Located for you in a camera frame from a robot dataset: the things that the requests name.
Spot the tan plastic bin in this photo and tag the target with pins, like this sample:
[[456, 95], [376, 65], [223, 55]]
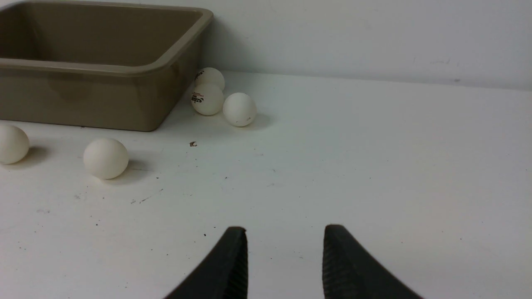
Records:
[[113, 65]]

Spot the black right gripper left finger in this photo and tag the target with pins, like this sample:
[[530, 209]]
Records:
[[223, 273]]

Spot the white ball with logo front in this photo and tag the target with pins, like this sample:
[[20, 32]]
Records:
[[207, 99]]

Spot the white ball with logo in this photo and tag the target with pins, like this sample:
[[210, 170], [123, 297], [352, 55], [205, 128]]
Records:
[[207, 99], [210, 75]]

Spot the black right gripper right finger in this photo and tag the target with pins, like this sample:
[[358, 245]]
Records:
[[351, 272]]

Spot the white plain table-tennis ball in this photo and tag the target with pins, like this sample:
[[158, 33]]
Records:
[[105, 158]]

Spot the white ball with logo rear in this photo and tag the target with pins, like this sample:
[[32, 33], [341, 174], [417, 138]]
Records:
[[210, 75]]

